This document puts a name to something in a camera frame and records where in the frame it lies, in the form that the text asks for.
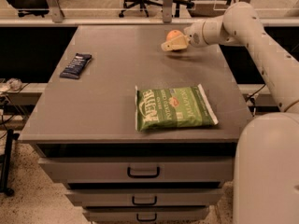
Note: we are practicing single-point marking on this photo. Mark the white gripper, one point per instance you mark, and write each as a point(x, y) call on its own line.
point(193, 35)

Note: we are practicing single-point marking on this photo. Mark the orange fruit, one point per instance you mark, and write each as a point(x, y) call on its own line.
point(173, 35)

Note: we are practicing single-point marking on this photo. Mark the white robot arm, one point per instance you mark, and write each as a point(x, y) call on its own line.
point(266, 174)

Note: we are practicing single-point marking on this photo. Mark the dark blue rxbar wrapper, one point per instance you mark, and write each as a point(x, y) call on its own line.
point(74, 69)

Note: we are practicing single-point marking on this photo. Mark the black office chair centre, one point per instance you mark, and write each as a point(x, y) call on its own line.
point(170, 8)

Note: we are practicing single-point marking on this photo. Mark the green jalapeno chips bag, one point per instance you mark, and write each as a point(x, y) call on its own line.
point(184, 107)

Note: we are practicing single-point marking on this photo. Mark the grey drawer cabinet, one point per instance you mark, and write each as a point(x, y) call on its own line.
point(94, 116)

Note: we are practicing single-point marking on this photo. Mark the top grey drawer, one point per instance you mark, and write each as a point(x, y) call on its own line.
point(138, 169)

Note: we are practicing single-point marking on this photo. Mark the grey drawer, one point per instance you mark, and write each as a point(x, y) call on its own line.
point(138, 169)
point(145, 214)
point(143, 197)

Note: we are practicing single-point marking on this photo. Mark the crumpled plastic on shelf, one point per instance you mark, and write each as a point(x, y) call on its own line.
point(13, 84)

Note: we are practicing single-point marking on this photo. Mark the bottom grey drawer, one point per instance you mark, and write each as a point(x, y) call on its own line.
point(145, 214)

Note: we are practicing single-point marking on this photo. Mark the middle grey drawer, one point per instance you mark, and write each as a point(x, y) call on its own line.
point(143, 197)

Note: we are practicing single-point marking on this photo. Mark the black stand with caster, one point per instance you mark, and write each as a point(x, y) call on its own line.
point(5, 163)

